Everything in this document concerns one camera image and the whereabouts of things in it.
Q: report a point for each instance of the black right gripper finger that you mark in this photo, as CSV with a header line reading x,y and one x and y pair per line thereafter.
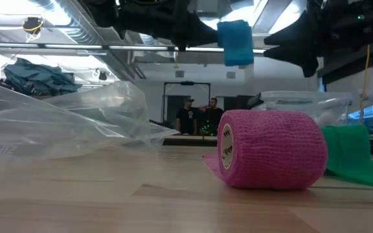
x,y
300,58
295,35

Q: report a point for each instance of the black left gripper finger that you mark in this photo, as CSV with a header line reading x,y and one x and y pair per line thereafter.
x,y
180,26
204,35

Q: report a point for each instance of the blue bandage roll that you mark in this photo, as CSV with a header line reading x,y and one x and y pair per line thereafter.
x,y
236,42

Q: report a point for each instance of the pink bandage roll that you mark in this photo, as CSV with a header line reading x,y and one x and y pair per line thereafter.
x,y
270,149

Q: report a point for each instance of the green bandage strip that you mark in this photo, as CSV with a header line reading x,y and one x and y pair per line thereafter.
x,y
351,152

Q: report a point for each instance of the clear lidded plastic container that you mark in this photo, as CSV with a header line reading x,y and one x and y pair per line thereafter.
x,y
303,100

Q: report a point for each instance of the long ceiling tube light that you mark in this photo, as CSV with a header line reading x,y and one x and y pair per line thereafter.
x,y
76,46

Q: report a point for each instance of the black hanging ceiling lamp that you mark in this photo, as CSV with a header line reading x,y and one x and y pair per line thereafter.
x,y
102,76

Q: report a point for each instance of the person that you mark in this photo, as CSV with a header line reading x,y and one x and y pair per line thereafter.
x,y
186,118
213,113

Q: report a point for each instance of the blue panel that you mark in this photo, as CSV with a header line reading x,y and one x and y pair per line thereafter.
x,y
372,116

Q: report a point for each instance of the small green lit decoration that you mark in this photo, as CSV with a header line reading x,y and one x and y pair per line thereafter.
x,y
208,128

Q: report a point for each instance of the background wooden table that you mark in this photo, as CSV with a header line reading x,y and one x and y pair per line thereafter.
x,y
189,141

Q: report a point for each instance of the teal cloth pile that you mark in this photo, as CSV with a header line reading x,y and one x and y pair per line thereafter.
x,y
40,79

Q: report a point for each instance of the grey wall box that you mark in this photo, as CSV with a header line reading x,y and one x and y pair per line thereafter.
x,y
179,74
231,75

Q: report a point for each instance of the black metal stand frame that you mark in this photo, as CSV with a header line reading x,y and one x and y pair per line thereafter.
x,y
351,69

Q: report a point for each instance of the black background rig frame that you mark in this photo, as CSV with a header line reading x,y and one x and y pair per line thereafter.
x,y
186,83

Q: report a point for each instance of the silver ceiling air duct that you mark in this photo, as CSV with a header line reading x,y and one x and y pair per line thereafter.
x,y
118,66

